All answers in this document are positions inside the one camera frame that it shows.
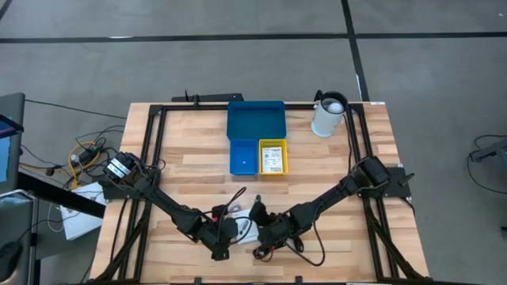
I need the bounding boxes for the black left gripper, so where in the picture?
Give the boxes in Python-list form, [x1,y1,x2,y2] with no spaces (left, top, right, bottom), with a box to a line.
[196,204,239,262]

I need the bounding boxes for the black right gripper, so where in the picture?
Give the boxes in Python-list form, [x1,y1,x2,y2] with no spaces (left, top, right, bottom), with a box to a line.
[249,199,299,248]

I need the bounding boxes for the black cable with red strap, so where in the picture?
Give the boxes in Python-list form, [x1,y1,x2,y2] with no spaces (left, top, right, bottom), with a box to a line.
[251,243,280,263]

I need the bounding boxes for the white box with tool print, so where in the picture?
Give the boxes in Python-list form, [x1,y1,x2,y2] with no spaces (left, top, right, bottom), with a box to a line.
[231,208,259,245]

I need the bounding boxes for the white box with label print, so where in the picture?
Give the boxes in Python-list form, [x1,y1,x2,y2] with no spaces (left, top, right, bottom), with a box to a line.
[261,146,284,174]

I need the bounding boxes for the small blue plastic bin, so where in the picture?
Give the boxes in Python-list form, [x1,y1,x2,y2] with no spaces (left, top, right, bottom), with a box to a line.
[229,138,259,177]

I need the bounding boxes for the small yellow plastic bin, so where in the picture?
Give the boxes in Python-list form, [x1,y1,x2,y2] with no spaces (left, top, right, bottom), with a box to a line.
[257,138,289,177]

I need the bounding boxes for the large teal plastic bin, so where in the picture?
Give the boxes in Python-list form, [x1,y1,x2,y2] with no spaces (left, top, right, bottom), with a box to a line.
[226,100,288,140]

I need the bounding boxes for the pale grey cylindrical container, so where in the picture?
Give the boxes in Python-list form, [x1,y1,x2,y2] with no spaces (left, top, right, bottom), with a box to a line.
[311,90,349,139]

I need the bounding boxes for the black device with antennas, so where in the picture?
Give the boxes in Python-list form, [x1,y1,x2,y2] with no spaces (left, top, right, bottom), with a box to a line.
[170,89,245,103]

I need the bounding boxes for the white box on floor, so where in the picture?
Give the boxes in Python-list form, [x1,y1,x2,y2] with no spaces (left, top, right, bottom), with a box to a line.
[59,181,107,241]

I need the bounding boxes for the black diagonal desk bar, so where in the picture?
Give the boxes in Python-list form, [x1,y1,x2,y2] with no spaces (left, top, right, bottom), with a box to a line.
[17,172,106,219]

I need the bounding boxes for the tablet screen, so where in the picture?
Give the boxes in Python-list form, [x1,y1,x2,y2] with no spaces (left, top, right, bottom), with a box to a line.
[0,188,36,211]

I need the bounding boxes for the black computer mouse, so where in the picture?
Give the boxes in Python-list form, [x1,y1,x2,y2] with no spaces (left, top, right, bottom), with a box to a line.
[0,240,24,280]

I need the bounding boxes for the grey monitor with blue screen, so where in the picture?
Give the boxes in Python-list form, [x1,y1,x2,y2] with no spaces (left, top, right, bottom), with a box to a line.
[0,92,26,195]

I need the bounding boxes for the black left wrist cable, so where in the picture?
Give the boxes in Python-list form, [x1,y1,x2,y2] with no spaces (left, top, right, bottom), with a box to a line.
[216,186,254,245]

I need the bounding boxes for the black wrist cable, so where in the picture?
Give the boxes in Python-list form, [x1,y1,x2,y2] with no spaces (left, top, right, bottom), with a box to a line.
[216,186,254,245]
[291,219,326,267]

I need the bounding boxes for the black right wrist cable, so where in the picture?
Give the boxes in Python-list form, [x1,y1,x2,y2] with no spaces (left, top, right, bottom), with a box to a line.
[291,219,326,267]

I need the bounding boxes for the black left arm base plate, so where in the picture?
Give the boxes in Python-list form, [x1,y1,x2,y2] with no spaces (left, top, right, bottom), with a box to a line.
[97,180,159,200]

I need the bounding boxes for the black aluminium table frame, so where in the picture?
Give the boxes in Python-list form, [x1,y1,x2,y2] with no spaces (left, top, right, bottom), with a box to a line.
[94,101,431,283]

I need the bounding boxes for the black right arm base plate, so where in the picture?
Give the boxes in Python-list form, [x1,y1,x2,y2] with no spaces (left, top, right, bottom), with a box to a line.
[356,165,415,199]

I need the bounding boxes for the yellow cable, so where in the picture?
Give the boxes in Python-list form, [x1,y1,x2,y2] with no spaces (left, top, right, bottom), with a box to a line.
[67,141,101,190]

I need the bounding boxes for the thin black floor cable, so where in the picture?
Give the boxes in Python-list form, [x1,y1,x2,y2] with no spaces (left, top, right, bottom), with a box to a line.
[24,98,128,120]

